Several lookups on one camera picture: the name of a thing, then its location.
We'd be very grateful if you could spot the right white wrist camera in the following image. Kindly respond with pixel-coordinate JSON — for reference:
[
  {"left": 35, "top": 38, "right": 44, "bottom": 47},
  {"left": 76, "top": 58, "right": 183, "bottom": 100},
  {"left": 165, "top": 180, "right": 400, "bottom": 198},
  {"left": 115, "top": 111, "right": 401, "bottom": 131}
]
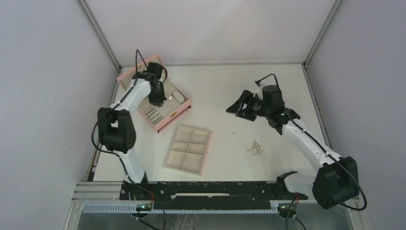
[{"left": 255, "top": 82, "right": 265, "bottom": 95}]

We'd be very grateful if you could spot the pink jewelry box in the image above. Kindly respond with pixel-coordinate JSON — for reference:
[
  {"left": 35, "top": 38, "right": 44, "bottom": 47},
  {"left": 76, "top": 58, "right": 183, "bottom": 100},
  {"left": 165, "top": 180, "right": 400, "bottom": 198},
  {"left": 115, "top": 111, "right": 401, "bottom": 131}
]
[{"left": 116, "top": 55, "right": 192, "bottom": 133}]

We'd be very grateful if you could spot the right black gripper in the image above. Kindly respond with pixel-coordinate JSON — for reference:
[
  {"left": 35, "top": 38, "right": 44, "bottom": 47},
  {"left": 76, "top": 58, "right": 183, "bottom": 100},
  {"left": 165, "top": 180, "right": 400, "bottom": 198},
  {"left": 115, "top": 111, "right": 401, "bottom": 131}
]
[{"left": 226, "top": 90, "right": 271, "bottom": 122}]

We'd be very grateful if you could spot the black mounting base plate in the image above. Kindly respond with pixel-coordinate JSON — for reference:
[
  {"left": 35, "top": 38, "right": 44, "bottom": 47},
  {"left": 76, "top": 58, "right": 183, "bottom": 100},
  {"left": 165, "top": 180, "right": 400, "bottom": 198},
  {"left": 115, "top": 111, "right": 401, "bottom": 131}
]
[{"left": 119, "top": 181, "right": 308, "bottom": 211}]

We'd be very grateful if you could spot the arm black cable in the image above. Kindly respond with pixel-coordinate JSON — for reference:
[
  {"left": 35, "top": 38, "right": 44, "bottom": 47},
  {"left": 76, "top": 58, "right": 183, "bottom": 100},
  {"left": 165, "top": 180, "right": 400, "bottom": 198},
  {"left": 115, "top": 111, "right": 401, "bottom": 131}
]
[
  {"left": 91, "top": 48, "right": 168, "bottom": 191},
  {"left": 255, "top": 73, "right": 368, "bottom": 212}
]

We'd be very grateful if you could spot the white slotted cable duct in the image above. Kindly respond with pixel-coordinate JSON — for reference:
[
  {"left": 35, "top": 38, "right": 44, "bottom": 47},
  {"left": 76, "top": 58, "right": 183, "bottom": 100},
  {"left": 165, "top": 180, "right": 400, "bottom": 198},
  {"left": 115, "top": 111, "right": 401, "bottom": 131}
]
[{"left": 81, "top": 203, "right": 286, "bottom": 214}]

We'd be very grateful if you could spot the silver chain pile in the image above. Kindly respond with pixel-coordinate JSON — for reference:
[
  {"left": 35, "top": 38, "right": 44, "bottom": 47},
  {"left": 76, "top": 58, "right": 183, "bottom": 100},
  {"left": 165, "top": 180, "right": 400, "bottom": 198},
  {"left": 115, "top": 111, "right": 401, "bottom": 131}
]
[{"left": 246, "top": 139, "right": 264, "bottom": 156}]

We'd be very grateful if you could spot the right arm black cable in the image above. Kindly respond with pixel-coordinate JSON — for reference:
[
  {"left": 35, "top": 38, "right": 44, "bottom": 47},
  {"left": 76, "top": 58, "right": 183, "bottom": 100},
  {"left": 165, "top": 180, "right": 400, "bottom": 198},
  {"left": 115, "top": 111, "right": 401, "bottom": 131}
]
[{"left": 255, "top": 73, "right": 368, "bottom": 212}]

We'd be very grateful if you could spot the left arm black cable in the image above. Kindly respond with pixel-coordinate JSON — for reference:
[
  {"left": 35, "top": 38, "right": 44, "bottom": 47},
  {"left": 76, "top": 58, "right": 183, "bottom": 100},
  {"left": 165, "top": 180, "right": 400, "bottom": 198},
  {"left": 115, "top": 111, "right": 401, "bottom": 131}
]
[{"left": 91, "top": 48, "right": 168, "bottom": 191}]

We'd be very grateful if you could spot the beige six-compartment tray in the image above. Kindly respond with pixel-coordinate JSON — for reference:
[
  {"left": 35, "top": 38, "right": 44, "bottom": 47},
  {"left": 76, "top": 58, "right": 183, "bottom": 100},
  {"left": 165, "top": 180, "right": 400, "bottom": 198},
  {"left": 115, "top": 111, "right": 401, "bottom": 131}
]
[{"left": 165, "top": 125, "right": 212, "bottom": 176}]

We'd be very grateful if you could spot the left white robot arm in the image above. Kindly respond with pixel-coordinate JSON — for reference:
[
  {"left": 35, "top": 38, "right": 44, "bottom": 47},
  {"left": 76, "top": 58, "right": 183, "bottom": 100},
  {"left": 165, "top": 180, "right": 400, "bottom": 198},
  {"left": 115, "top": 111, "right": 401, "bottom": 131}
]
[{"left": 93, "top": 62, "right": 167, "bottom": 200}]

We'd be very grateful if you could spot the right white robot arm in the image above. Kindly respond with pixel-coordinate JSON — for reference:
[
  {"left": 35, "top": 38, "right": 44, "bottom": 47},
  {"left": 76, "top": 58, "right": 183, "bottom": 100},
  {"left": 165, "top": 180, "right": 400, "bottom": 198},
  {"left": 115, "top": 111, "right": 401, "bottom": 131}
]
[{"left": 226, "top": 85, "right": 363, "bottom": 209}]

